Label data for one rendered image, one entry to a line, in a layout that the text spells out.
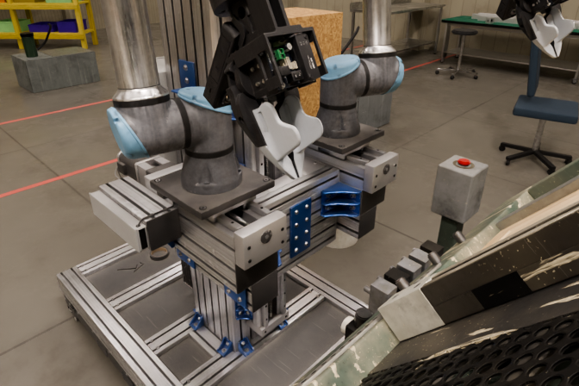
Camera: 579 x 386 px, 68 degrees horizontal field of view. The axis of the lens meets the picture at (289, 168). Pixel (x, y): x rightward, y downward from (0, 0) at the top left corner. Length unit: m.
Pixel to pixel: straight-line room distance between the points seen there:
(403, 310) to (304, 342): 0.98
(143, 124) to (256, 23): 0.52
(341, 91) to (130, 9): 0.65
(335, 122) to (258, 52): 0.91
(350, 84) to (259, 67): 0.89
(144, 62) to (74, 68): 5.68
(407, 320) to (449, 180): 0.73
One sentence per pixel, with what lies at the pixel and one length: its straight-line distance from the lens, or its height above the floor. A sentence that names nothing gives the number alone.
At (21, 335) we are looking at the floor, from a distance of 2.42.
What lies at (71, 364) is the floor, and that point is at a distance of 2.19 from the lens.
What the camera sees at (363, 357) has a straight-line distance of 0.85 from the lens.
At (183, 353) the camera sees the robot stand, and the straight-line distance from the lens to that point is 1.80.
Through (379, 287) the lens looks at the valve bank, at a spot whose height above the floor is 0.76.
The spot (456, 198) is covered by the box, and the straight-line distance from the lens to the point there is 1.51.
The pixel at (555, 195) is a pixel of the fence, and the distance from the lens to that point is 1.19.
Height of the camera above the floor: 1.53
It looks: 26 degrees down
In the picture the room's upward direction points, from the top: straight up
